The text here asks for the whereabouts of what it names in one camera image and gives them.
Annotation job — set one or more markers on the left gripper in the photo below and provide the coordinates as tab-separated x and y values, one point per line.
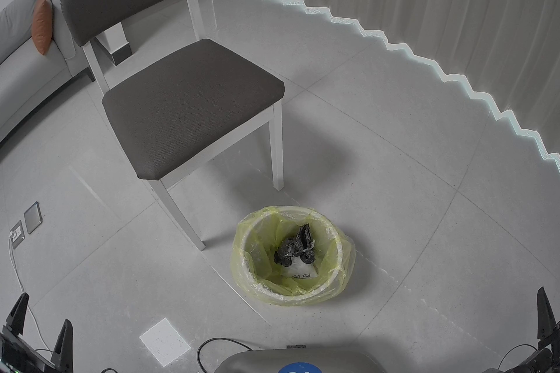
22	356

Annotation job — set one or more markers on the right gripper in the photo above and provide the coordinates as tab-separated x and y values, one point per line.
552	350

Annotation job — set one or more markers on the yellow plastic bag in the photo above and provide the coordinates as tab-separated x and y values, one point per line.
249	279

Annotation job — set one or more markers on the black plastic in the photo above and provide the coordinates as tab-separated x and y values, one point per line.
293	249

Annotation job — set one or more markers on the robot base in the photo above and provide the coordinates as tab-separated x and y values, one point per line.
262	362

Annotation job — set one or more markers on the white trash bin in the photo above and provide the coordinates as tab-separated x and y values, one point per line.
297	210

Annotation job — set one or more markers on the pale grey sofa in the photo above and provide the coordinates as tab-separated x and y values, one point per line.
26	87

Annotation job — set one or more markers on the grey chair with white legs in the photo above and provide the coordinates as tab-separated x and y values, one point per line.
188	104

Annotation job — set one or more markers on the orange cushion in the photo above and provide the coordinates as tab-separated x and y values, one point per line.
42	25

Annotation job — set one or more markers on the grey cushion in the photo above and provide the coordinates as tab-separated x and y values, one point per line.
17	17

